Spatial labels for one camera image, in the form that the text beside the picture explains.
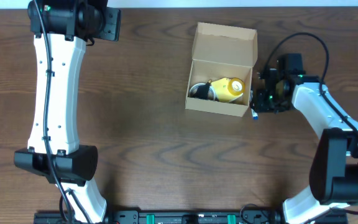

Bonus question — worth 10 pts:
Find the blue and white marker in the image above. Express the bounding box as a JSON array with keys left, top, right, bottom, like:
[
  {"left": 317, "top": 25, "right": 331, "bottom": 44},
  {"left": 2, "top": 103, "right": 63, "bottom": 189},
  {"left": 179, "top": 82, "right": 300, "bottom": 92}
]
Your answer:
[{"left": 249, "top": 90, "right": 259, "bottom": 120}]

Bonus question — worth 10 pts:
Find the small yellow tape roll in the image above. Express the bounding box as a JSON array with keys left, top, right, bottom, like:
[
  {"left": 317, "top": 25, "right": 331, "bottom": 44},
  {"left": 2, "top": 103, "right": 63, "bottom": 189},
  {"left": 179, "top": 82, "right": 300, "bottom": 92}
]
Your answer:
[{"left": 227, "top": 78, "right": 245, "bottom": 96}]

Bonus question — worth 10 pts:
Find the yellow sticky note pad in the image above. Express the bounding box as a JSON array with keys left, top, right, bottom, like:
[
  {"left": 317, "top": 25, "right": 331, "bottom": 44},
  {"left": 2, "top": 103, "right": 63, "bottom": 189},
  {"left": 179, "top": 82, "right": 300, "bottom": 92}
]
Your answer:
[{"left": 211, "top": 78, "right": 243, "bottom": 103}]

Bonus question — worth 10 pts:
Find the white tape roll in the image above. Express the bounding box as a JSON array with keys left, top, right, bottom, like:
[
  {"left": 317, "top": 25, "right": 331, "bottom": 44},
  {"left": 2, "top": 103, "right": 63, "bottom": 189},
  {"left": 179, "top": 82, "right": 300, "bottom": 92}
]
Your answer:
[{"left": 189, "top": 83, "right": 216, "bottom": 101}]

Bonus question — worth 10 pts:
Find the cardboard box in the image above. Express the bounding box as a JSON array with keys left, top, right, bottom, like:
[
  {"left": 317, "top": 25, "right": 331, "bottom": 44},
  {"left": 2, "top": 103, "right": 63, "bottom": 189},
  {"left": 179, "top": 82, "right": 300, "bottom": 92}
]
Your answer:
[{"left": 185, "top": 22, "right": 258, "bottom": 117}]

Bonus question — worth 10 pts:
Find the black teardrop-shaped object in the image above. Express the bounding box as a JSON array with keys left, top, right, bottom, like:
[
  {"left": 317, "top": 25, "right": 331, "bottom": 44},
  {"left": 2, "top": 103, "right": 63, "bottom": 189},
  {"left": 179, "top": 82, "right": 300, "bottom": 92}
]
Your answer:
[{"left": 194, "top": 80, "right": 211, "bottom": 100}]

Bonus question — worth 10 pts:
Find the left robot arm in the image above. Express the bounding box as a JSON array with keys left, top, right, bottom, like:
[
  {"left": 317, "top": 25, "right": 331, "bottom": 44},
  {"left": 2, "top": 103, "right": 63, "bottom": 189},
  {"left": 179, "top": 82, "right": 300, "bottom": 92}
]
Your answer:
[{"left": 14, "top": 0, "right": 121, "bottom": 223}]

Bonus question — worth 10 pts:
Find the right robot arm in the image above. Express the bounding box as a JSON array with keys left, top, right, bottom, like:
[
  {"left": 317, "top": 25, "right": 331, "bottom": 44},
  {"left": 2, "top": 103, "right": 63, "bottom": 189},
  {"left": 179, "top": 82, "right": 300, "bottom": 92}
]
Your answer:
[{"left": 252, "top": 54, "right": 358, "bottom": 223}]

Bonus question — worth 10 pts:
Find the right black cable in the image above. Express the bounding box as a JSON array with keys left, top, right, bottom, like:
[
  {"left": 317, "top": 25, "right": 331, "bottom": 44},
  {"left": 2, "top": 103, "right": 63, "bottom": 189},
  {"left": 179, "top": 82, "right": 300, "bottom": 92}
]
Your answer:
[{"left": 261, "top": 32, "right": 358, "bottom": 224}]

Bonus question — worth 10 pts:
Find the black cable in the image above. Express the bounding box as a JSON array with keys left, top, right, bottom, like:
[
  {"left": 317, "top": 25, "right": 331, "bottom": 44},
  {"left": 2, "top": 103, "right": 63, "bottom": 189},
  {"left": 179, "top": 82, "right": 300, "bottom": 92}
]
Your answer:
[
  {"left": 32, "top": 0, "right": 93, "bottom": 224},
  {"left": 261, "top": 32, "right": 358, "bottom": 224}
]

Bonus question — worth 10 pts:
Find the left black cable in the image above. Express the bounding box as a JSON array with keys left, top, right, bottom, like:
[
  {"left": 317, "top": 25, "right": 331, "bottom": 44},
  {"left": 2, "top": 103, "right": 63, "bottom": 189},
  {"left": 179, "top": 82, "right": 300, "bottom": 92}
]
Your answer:
[{"left": 32, "top": 0, "right": 93, "bottom": 224}]

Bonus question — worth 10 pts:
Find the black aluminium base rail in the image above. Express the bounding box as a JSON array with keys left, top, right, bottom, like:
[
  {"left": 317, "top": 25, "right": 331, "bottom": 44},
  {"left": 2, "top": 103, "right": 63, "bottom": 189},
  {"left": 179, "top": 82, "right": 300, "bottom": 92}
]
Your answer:
[{"left": 33, "top": 208, "right": 349, "bottom": 224}]

